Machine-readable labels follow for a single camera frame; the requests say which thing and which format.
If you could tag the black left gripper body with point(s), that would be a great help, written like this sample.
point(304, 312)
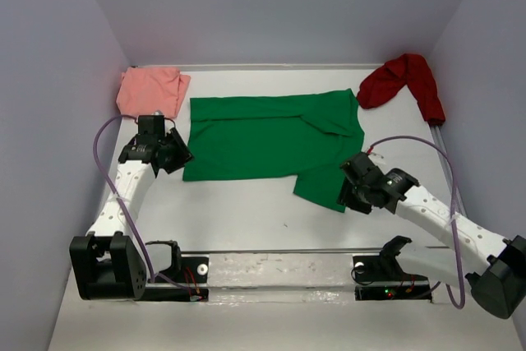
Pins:
point(177, 154)

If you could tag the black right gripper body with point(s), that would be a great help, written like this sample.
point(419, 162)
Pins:
point(353, 196)

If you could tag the green t-shirt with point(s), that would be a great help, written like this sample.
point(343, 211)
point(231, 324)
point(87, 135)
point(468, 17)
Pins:
point(255, 137)

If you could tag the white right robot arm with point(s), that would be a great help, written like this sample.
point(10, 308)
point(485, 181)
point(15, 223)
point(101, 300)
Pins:
point(488, 265)

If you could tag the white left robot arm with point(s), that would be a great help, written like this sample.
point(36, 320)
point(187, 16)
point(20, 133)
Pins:
point(111, 261)

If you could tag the folded pink t-shirt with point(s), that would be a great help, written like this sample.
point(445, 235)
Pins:
point(146, 90)

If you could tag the red t-shirt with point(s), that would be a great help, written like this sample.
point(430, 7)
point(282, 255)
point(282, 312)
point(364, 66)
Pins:
point(410, 70)

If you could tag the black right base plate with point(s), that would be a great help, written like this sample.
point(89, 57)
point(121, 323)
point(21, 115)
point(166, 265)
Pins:
point(375, 281)

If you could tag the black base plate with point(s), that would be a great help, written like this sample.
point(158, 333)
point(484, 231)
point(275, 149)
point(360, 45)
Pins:
point(375, 281)
point(180, 279)

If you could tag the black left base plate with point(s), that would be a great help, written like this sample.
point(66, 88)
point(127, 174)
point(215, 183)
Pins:
point(180, 279)

